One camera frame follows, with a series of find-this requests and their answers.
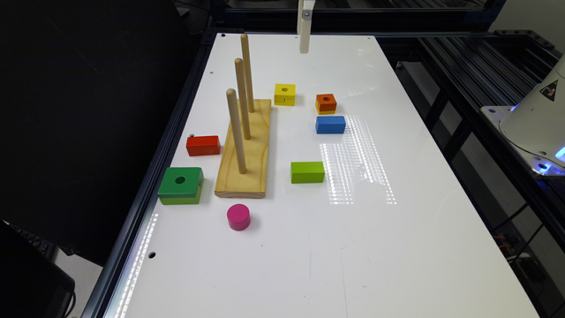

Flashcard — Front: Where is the wooden peg base board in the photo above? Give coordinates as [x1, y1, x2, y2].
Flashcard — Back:
[215, 99, 271, 199]

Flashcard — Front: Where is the middle wooden peg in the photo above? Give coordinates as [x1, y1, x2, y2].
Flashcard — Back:
[235, 57, 251, 140]

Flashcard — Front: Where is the red rectangular block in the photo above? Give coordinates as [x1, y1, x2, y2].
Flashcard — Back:
[185, 135, 221, 156]

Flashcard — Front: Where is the rear wooden peg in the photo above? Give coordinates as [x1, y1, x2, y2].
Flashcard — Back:
[240, 34, 254, 113]

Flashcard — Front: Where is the orange block with hole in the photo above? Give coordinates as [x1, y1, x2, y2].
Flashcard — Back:
[315, 94, 337, 115]

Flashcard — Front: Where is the light green rectangular block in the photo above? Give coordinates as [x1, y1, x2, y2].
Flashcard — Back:
[290, 162, 325, 184]

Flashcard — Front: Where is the front wooden peg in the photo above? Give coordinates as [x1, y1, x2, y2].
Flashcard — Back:
[226, 88, 246, 174]

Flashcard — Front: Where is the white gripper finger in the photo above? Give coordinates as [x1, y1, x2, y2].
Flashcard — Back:
[298, 0, 315, 54]
[297, 0, 303, 34]

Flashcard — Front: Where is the wooden peg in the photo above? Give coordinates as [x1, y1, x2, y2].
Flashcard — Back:
[226, 88, 246, 174]
[235, 57, 251, 140]
[240, 34, 254, 113]

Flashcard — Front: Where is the pink cylinder block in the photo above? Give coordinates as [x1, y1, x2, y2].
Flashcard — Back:
[227, 204, 251, 231]

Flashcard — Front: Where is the yellow block with hole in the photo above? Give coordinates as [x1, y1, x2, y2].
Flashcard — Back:
[274, 84, 296, 106]

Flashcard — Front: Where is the dark green block with hole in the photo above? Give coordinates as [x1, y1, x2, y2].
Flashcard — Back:
[158, 167, 204, 205]

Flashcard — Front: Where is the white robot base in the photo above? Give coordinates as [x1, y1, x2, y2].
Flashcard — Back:
[481, 59, 564, 178]

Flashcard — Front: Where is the blue rectangular block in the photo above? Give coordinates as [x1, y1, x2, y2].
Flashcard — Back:
[315, 116, 346, 134]

